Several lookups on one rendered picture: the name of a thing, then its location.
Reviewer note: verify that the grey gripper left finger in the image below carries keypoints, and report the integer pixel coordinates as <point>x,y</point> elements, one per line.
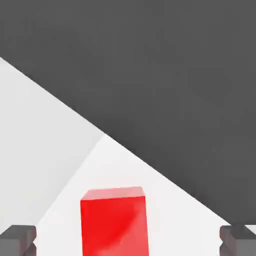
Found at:
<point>16,240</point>

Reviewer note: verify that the small red cube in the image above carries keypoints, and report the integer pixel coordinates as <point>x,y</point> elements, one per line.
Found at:
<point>114,224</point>

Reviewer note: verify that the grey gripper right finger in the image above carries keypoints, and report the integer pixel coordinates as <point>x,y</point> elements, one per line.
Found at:
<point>240,243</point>

